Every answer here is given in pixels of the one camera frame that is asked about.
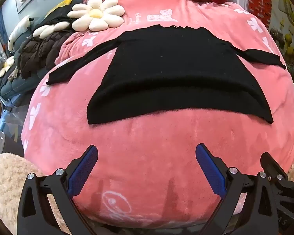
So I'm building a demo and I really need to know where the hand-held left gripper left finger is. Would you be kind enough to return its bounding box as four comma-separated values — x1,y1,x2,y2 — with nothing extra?
17,145,99,235

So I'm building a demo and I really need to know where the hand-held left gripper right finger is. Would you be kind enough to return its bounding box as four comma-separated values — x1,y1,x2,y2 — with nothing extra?
195,143,279,235

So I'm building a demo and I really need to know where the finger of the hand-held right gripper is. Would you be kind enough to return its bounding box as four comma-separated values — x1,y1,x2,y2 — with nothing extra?
260,152,294,202

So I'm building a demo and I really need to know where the black sweater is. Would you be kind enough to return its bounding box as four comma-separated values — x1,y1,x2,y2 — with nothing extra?
46,25,287,125

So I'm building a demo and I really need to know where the pink printed blanket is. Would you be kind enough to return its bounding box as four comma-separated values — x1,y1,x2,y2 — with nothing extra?
22,0,294,228

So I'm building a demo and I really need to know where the blue sofa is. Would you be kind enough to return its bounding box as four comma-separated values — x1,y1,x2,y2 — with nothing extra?
0,22,71,103

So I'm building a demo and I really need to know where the artificial flower bouquet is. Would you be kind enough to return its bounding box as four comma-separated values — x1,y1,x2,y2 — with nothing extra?
269,27,294,89

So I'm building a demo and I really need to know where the brown puffer jacket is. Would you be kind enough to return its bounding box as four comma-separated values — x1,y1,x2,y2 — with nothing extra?
18,31,75,79

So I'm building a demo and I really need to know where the small daisy cushion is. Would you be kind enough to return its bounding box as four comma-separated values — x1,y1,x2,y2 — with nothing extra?
0,56,15,77

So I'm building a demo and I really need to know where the white petal cushion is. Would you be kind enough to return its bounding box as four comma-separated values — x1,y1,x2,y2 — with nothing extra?
33,21,70,40

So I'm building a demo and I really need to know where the white plush toy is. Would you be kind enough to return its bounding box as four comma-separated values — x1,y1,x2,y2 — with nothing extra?
7,15,34,52

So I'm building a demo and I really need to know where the white daisy cushion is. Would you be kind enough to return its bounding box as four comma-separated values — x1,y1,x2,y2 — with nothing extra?
68,0,125,32

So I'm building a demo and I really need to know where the black cloth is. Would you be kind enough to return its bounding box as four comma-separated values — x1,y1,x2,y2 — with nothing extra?
34,4,76,30

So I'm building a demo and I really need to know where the yellow cushion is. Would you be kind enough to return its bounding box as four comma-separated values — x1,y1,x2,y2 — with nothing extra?
45,0,74,17

